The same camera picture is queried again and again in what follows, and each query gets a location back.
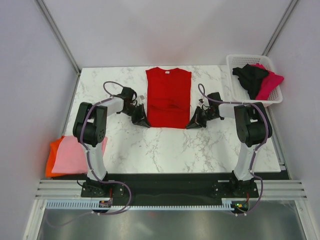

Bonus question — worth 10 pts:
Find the black t shirt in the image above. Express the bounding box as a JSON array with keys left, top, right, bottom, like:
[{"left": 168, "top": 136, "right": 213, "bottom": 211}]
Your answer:
[{"left": 232, "top": 64, "right": 269, "bottom": 100}]

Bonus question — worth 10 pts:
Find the aluminium front rail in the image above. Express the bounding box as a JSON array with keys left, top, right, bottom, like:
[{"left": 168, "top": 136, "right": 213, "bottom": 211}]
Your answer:
[{"left": 36, "top": 180, "right": 307, "bottom": 201}]

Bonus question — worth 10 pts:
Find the folded orange t shirt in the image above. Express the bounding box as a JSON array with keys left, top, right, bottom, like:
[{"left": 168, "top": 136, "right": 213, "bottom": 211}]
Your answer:
[{"left": 45, "top": 136, "right": 64, "bottom": 178}]

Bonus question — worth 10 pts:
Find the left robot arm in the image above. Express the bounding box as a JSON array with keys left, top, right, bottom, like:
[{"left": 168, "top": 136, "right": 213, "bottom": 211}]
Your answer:
[{"left": 72, "top": 87, "right": 151, "bottom": 197}]

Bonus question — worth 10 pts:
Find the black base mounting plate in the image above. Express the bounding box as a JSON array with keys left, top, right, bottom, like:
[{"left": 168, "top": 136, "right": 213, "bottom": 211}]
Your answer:
[{"left": 81, "top": 173, "right": 259, "bottom": 206}]

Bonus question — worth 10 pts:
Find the right aluminium frame post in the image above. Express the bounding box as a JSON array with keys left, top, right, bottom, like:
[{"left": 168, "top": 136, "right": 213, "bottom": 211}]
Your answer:
[{"left": 262, "top": 0, "right": 300, "bottom": 56}]

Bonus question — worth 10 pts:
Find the red t shirt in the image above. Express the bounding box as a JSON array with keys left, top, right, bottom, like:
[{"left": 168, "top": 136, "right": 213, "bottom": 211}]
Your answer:
[{"left": 145, "top": 67, "right": 192, "bottom": 129}]

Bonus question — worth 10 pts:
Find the white slotted cable duct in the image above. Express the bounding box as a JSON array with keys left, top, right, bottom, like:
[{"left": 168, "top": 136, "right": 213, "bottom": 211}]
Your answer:
[{"left": 45, "top": 199, "right": 248, "bottom": 211}]

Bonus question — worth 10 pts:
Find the white plastic basket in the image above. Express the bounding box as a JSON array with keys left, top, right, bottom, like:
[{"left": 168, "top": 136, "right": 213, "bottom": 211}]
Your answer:
[{"left": 226, "top": 53, "right": 284, "bottom": 108}]

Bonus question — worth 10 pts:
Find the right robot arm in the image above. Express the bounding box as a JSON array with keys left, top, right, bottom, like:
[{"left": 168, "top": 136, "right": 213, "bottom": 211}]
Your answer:
[{"left": 186, "top": 92, "right": 273, "bottom": 197}]

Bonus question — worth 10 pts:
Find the magenta t shirt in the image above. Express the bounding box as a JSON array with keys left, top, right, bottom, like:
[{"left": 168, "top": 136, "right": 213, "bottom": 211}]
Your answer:
[{"left": 251, "top": 63, "right": 284, "bottom": 101}]

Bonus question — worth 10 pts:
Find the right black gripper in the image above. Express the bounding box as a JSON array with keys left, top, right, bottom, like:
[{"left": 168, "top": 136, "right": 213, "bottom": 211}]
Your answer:
[{"left": 186, "top": 106, "right": 217, "bottom": 129}]

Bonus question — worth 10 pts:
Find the folded pink t shirt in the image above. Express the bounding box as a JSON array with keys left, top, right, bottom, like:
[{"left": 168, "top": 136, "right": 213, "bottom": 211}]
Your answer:
[{"left": 51, "top": 134, "right": 109, "bottom": 175}]

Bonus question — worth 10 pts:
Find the left aluminium frame post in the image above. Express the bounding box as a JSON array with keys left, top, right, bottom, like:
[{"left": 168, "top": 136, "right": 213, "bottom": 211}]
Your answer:
[{"left": 34, "top": 0, "right": 81, "bottom": 77}]

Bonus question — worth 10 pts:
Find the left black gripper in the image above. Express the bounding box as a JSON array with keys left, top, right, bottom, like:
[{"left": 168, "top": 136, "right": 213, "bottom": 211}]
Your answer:
[{"left": 121, "top": 103, "right": 151, "bottom": 128}]

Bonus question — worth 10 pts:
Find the aluminium frame post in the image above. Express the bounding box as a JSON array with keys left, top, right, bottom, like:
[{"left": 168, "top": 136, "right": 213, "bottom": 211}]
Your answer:
[
  {"left": 262, "top": 0, "right": 300, "bottom": 56},
  {"left": 34, "top": 0, "right": 81, "bottom": 77}
]

